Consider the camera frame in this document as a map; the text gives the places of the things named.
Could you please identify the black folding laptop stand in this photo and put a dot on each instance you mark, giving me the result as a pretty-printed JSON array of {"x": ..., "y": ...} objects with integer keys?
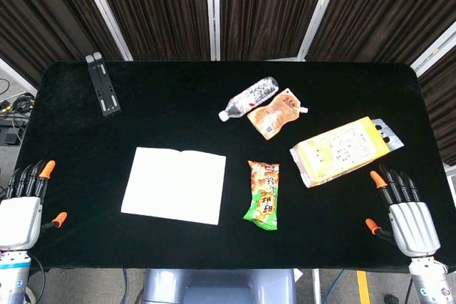
[{"x": 103, "y": 85}]

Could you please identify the clear plastic water bottle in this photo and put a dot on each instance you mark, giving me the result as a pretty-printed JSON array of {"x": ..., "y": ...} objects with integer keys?
[{"x": 248, "y": 98}]

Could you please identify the orange spouted drink pouch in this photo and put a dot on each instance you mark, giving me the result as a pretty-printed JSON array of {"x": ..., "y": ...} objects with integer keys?
[{"x": 274, "y": 115}]

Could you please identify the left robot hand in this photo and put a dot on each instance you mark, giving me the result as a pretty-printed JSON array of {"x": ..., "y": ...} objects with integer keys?
[{"x": 19, "y": 213}]

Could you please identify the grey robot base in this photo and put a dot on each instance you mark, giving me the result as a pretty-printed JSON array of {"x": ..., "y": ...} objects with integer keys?
[{"x": 217, "y": 286}]

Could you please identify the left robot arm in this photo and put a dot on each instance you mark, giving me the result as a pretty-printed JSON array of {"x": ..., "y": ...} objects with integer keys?
[{"x": 12, "y": 277}]

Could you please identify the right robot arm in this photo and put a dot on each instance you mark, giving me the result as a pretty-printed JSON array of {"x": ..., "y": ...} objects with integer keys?
[{"x": 429, "y": 281}]

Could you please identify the green orange snack packet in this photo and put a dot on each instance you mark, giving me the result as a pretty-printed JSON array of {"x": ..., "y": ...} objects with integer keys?
[{"x": 264, "y": 195}]

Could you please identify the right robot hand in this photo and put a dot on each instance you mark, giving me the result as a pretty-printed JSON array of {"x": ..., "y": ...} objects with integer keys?
[{"x": 413, "y": 225}]

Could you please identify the open white notebook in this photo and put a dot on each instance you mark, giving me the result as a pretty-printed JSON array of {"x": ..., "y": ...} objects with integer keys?
[{"x": 174, "y": 184}]

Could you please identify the yellow white snack bag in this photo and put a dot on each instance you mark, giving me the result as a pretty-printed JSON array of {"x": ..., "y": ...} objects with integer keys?
[{"x": 338, "y": 152}]

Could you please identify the black table cloth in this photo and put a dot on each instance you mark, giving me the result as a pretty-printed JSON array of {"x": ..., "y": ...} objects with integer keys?
[{"x": 228, "y": 250}]

